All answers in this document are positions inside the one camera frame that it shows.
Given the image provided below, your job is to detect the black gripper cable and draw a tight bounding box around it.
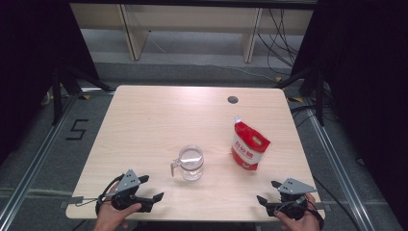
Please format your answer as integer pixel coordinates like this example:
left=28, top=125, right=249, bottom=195
left=304, top=192, right=325, bottom=231
left=95, top=173, right=125, bottom=216

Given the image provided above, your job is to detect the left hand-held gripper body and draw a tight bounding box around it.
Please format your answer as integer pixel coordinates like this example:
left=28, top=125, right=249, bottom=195
left=110, top=168, right=155, bottom=214

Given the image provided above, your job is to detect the red and white sugar bag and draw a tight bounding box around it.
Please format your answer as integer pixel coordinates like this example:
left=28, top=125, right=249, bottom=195
left=230, top=115, right=271, bottom=171

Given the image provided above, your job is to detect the clear glass jar with lid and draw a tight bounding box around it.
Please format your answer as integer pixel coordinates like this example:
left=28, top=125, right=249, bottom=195
left=170, top=144, right=205, bottom=183

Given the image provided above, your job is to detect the person's left hand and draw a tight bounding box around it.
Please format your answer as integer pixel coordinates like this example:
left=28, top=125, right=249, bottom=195
left=92, top=182, right=142, bottom=231

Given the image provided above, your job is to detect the thin white floor cable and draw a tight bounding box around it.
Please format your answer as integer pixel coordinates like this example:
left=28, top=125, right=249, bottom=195
left=148, top=30, right=280, bottom=81

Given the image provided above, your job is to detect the black metal stand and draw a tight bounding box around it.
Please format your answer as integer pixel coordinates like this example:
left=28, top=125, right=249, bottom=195
left=51, top=65, right=115, bottom=126
left=275, top=68, right=326, bottom=127

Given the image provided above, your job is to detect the black cable bundle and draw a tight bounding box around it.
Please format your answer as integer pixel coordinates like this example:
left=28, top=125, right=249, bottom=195
left=257, top=8, right=304, bottom=76

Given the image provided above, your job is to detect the aluminium floor rail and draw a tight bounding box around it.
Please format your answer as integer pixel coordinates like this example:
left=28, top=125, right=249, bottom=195
left=0, top=94, right=80, bottom=225
left=304, top=105, right=376, bottom=231

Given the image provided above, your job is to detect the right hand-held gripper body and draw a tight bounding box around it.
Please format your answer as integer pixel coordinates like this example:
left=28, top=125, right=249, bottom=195
left=266, top=177, right=318, bottom=221

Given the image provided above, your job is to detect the black floor cable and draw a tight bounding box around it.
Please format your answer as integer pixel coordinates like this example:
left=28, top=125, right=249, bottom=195
left=312, top=175, right=364, bottom=231

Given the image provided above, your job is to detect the person's right hand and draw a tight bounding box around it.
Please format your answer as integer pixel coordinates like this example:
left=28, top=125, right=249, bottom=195
left=274, top=192, right=322, bottom=231

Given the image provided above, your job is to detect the grey tape strip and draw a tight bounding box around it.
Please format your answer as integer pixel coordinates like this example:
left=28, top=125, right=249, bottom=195
left=61, top=195, right=85, bottom=206

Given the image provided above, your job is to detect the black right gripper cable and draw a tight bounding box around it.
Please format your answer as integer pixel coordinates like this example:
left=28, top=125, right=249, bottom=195
left=304, top=192, right=325, bottom=231

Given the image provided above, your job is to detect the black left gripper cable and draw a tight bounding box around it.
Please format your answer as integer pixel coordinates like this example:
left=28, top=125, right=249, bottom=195
left=95, top=173, right=125, bottom=216

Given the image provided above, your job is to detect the black curtain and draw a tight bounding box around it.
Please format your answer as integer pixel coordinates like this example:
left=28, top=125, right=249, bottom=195
left=0, top=0, right=99, bottom=165
left=290, top=0, right=408, bottom=225

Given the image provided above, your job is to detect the light wooden shelf unit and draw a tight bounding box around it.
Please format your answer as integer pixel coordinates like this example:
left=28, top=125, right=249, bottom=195
left=69, top=3, right=315, bottom=64

